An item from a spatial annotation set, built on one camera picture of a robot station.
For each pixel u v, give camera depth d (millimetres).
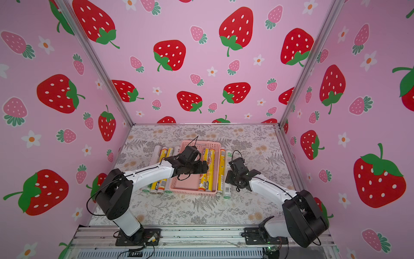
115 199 456
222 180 885
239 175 683
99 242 732
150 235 731
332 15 706
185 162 685
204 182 881
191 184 901
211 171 932
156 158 983
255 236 731
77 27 732
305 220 430
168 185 875
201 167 803
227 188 847
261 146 1102
